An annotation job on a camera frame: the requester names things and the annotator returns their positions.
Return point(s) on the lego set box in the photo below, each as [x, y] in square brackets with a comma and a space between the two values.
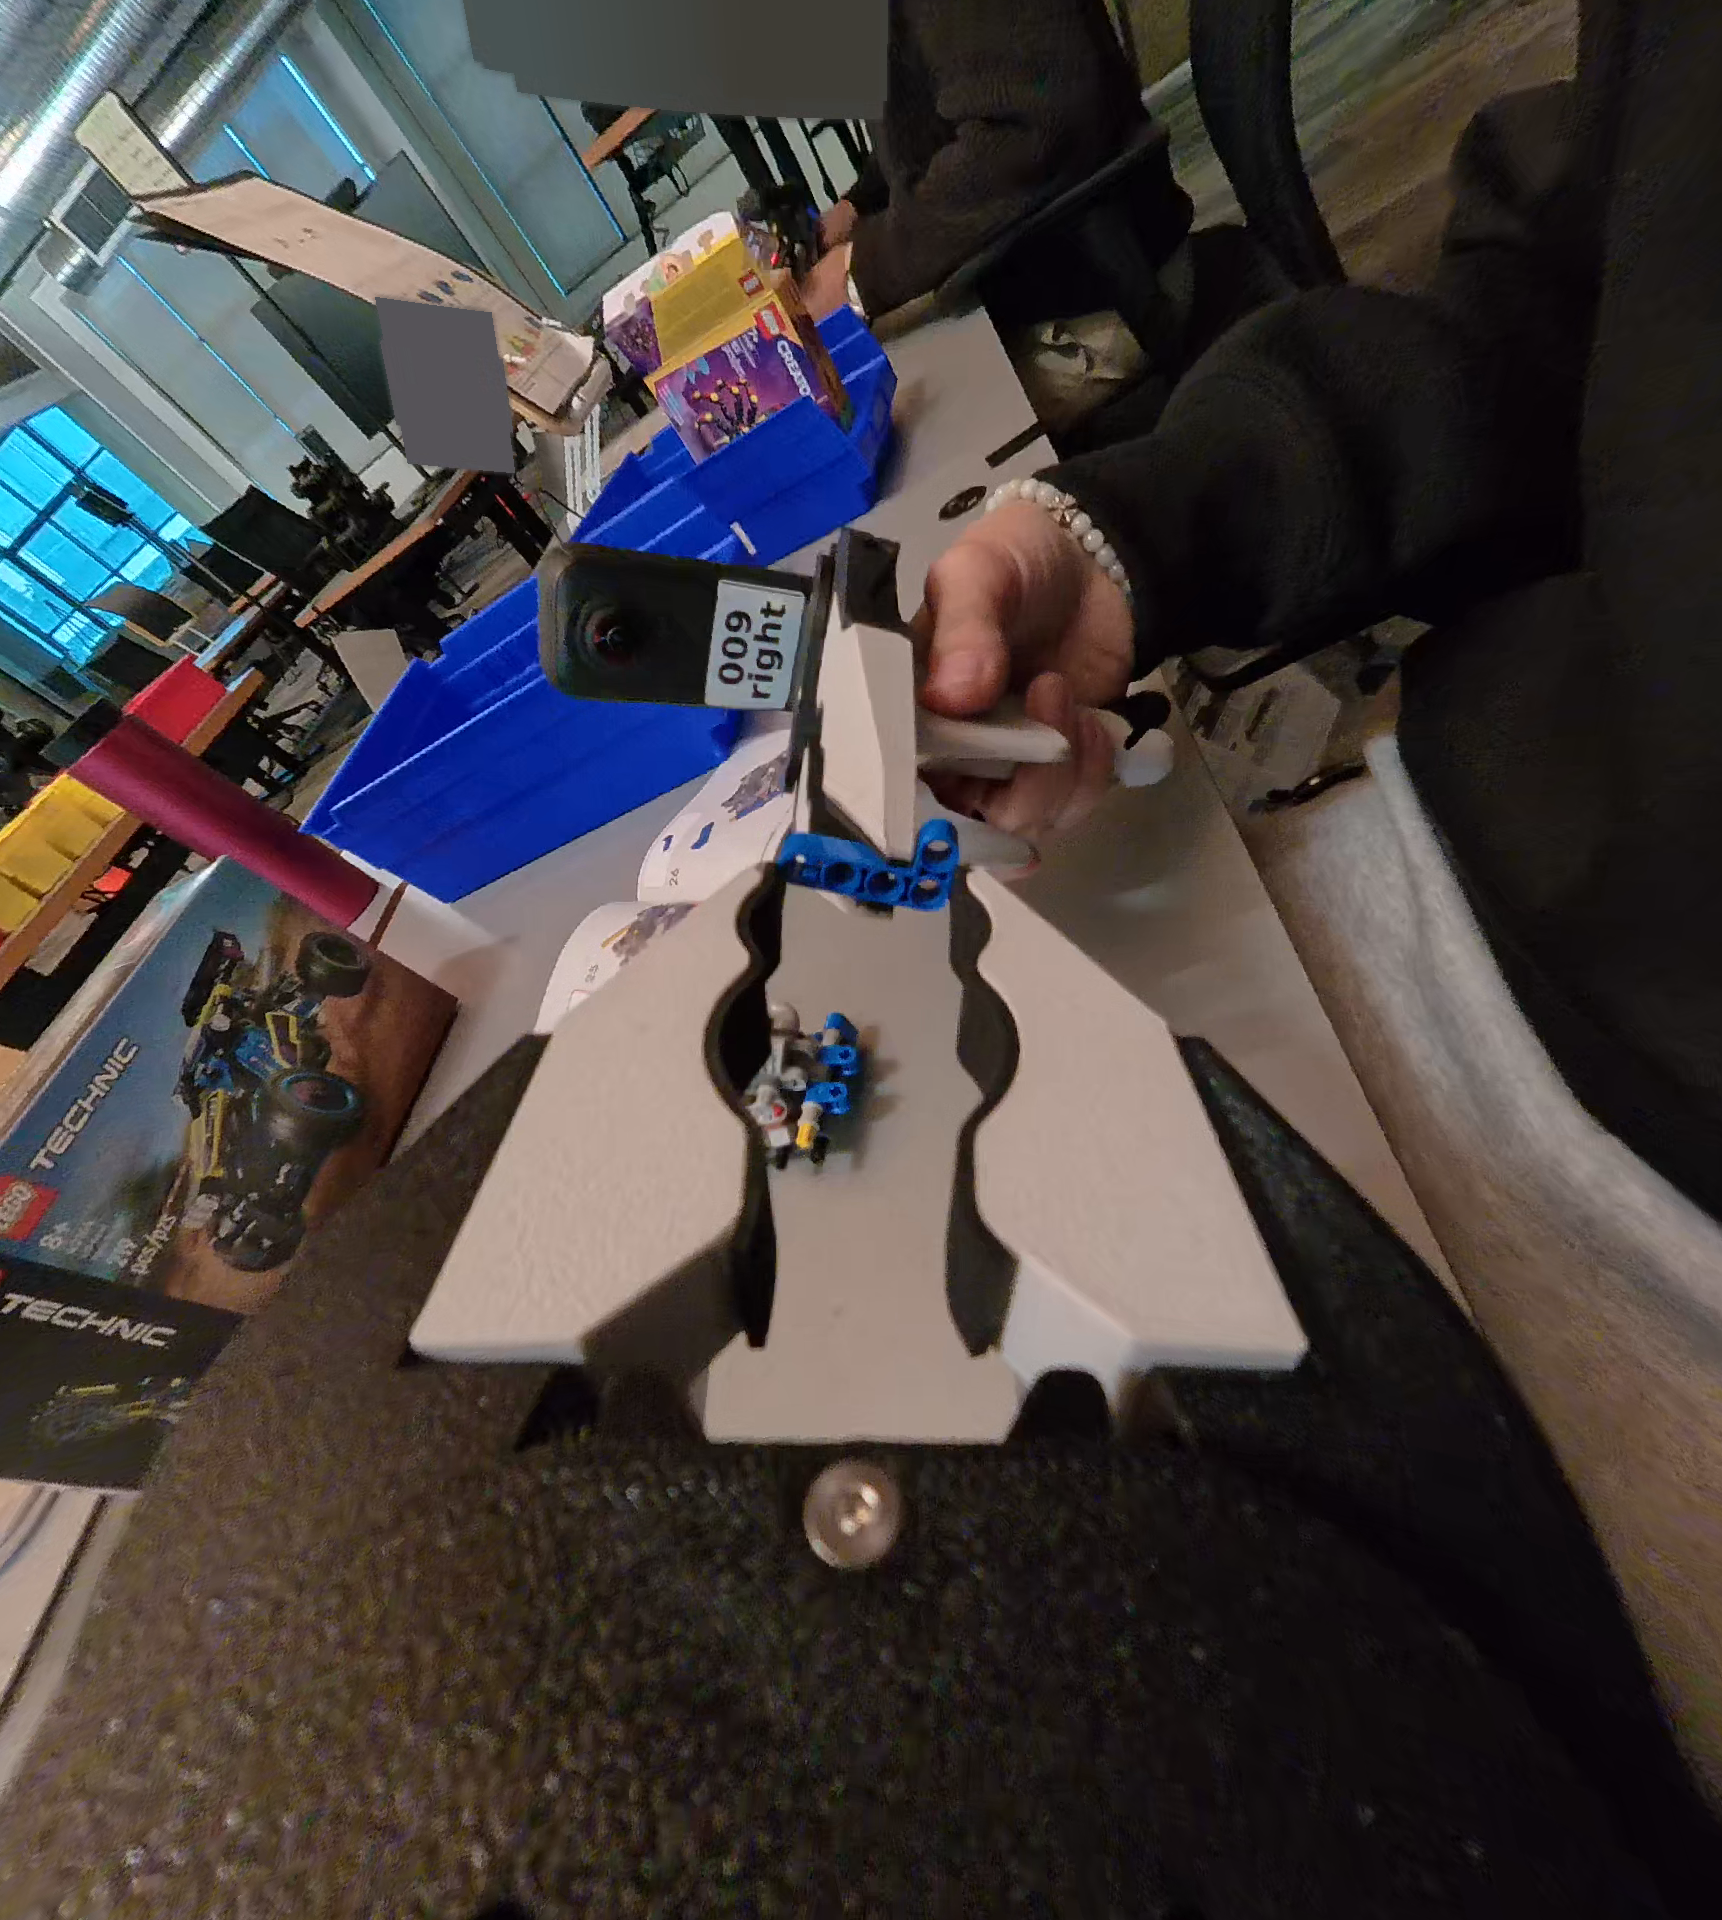
[200, 1081]

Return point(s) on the small purple lego box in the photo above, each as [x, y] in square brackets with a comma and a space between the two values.
[637, 322]

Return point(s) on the person's right hand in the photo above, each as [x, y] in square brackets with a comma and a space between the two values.
[1026, 631]

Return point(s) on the wooden desk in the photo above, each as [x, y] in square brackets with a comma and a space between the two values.
[410, 541]

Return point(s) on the blue plastic bin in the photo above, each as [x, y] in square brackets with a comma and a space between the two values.
[500, 780]
[741, 480]

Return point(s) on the magenta tumbler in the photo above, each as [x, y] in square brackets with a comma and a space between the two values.
[230, 819]

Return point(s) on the open instruction booklet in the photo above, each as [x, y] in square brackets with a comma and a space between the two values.
[681, 855]

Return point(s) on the large paned window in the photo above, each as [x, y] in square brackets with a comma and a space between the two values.
[21, 510]

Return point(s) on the person's right forearm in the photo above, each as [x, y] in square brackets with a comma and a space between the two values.
[1326, 480]

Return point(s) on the yellow lego box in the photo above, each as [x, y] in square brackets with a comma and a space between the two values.
[718, 292]

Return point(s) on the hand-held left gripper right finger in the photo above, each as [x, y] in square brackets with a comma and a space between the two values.
[1131, 1184]

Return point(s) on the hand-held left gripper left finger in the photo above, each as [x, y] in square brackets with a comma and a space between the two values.
[606, 1184]

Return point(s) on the grey and blue lego assembly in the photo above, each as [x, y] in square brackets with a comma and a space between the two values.
[809, 1088]

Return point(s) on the black office chair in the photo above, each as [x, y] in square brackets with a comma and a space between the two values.
[1250, 120]

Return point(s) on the silver ventilation duct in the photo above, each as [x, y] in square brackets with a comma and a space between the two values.
[80, 120]

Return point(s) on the blue lego beam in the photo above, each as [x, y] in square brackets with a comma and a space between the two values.
[860, 879]

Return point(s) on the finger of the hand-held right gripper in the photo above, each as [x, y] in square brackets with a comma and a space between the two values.
[869, 734]

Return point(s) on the wooden display board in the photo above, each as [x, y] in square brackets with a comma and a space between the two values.
[351, 248]

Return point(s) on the yellow storage bins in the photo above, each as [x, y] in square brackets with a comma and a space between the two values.
[36, 849]

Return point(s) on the person's torso in black hoodie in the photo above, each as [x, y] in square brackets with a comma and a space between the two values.
[1671, 750]

